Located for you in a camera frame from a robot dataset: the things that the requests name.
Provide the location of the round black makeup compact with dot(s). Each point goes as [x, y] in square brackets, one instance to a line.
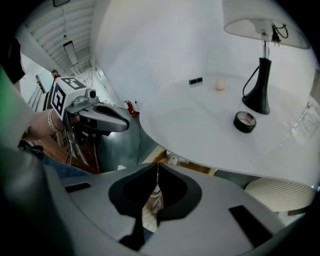
[245, 122]

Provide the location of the black lipstick tube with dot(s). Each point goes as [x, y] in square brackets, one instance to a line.
[195, 80]

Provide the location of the beige makeup sponge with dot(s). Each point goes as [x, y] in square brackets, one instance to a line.
[219, 84]

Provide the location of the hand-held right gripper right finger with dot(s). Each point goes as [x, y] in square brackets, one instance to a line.
[212, 200]

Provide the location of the person's black top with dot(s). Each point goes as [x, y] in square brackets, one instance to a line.
[15, 62]

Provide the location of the person's dark jeans legs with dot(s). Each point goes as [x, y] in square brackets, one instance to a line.
[57, 165]

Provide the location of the long ceiling light panel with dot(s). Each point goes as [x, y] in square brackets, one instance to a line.
[62, 2]
[70, 52]

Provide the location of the red fire extinguisher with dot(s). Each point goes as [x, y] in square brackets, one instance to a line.
[130, 108]

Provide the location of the white shade table lamp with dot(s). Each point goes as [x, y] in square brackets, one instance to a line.
[260, 85]

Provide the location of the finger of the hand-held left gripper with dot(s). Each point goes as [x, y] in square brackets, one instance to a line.
[117, 125]

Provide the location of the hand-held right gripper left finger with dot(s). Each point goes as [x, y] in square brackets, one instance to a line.
[100, 195]

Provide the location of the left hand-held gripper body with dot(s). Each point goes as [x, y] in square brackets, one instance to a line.
[62, 97]

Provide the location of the person's left forearm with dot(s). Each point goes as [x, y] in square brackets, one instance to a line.
[40, 125]

